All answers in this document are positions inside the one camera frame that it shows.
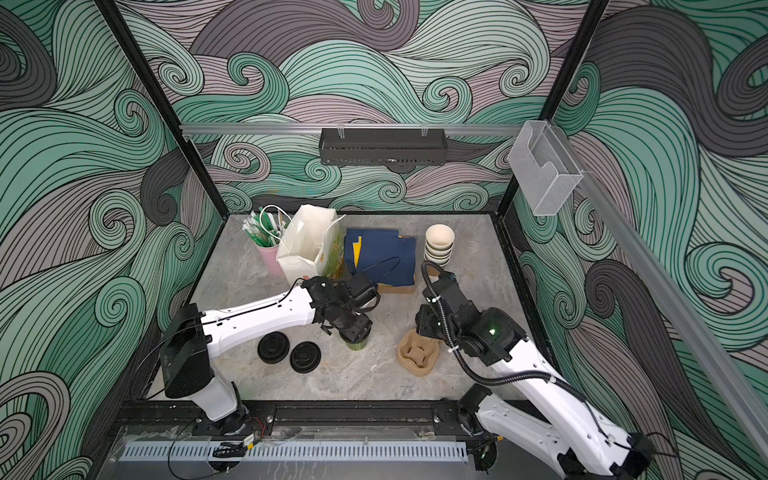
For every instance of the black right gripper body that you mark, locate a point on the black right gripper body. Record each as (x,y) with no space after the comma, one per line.
(433,325)

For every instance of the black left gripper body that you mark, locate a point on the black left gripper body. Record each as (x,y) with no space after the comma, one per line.
(355,326)

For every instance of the green paper coffee cup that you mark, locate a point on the green paper coffee cup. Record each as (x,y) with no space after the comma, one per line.
(357,344)

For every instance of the black coffee cup lid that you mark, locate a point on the black coffee cup lid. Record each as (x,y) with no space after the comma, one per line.
(273,347)

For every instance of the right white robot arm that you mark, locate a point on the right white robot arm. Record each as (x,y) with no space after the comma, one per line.
(518,395)

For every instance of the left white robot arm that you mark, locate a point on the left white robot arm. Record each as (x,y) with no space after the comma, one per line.
(195,338)

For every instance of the white paper takeout bag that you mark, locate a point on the white paper takeout bag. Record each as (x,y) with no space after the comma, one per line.
(313,244)

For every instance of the brown pulp cup carrier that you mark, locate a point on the brown pulp cup carrier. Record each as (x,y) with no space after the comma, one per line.
(418,354)

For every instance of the dark blue napkin stack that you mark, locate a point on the dark blue napkin stack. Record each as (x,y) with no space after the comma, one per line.
(383,255)

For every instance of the pink straw holder cup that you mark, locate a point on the pink straw holder cup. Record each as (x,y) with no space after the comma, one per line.
(269,258)

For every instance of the stack of paper cups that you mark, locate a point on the stack of paper cups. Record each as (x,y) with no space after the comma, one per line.
(439,243)

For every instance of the bundle of wrapped straws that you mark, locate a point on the bundle of wrapped straws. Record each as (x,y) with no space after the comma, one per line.
(266,227)

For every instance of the black wall-mounted tray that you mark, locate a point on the black wall-mounted tray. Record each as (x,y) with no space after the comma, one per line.
(399,147)

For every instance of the clear acrylic wall holder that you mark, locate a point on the clear acrylic wall holder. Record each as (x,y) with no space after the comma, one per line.
(545,166)

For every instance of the grey aluminium rail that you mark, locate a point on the grey aluminium rail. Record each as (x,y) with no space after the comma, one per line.
(270,128)

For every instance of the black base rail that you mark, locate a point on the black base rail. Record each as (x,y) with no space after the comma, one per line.
(440,416)

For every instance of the black enclosure corner post right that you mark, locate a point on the black enclosure corner post right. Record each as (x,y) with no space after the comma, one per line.
(572,61)

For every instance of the black enclosure corner post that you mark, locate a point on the black enclosure corner post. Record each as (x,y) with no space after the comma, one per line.
(572,61)
(120,30)

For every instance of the black enclosure corner post left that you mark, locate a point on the black enclosure corner post left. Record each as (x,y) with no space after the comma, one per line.
(120,30)

